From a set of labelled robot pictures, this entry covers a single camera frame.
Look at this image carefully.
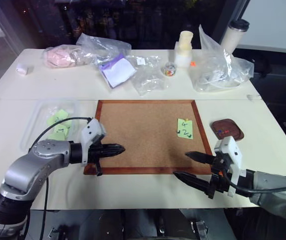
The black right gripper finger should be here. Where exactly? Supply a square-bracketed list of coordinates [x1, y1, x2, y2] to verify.
[184, 150, 216, 166]
[173, 171, 213, 194]

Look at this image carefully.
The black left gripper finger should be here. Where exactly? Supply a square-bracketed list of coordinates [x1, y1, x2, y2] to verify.
[102, 150, 126, 159]
[102, 143, 126, 152]

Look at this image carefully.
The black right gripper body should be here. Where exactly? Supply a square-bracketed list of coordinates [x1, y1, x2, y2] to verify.
[205, 151, 234, 200]

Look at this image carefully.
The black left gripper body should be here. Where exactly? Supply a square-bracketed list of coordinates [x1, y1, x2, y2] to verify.
[87, 139, 106, 177]

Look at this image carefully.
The wood-framed cork board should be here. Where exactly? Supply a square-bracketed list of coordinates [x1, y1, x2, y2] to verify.
[83, 99, 214, 176]

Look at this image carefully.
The green note marked 4 2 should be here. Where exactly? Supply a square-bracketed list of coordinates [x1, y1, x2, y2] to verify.
[177, 118, 194, 140]

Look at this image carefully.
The small jar of coloured pins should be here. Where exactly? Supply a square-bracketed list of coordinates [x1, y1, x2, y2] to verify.
[161, 62, 178, 78]

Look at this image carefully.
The brown wooden tray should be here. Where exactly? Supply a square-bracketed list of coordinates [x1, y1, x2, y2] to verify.
[210, 119, 245, 142]

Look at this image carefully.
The clear plastic container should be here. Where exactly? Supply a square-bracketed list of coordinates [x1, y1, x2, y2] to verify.
[20, 99, 78, 152]

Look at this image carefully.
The purple and white paper pack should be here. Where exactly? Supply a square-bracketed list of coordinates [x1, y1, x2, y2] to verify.
[98, 53, 137, 89]

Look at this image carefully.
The labelled clear plastic bag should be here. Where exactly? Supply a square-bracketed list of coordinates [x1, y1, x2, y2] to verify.
[126, 54, 170, 97]

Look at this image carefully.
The large clear plastic bag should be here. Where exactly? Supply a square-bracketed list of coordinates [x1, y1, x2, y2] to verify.
[188, 24, 255, 93]

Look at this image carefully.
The crumpled clear plastic bag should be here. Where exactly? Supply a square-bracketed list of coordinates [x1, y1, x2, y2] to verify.
[76, 32, 133, 66]

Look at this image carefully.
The bag with pink contents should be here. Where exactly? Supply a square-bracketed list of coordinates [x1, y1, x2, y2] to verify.
[41, 44, 96, 69]

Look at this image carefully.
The white plastic bottle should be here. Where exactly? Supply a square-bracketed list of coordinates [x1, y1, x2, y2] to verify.
[174, 30, 192, 69]

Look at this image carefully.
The small white roll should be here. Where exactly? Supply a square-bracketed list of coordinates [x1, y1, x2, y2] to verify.
[16, 62, 35, 76]

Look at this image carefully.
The white tumbler with black lid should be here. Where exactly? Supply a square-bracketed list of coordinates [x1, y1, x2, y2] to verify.
[219, 19, 250, 55]

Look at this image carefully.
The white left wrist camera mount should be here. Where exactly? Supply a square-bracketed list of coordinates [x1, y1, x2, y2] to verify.
[80, 118, 108, 166]

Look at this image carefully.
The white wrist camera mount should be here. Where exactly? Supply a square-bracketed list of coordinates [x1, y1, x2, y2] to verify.
[80, 118, 108, 166]
[213, 135, 246, 197]

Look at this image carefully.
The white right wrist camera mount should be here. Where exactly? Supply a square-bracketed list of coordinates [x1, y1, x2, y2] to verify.
[213, 135, 246, 197]

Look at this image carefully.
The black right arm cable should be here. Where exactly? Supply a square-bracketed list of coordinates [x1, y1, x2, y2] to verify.
[222, 172, 286, 196]

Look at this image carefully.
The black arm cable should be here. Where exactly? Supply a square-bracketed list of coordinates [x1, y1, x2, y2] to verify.
[28, 116, 94, 240]
[222, 172, 286, 196]

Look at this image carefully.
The metal bracket under table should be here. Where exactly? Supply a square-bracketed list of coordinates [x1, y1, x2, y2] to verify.
[189, 219, 210, 240]
[48, 226, 67, 240]

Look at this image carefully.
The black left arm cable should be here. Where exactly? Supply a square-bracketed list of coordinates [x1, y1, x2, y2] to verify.
[28, 116, 94, 240]

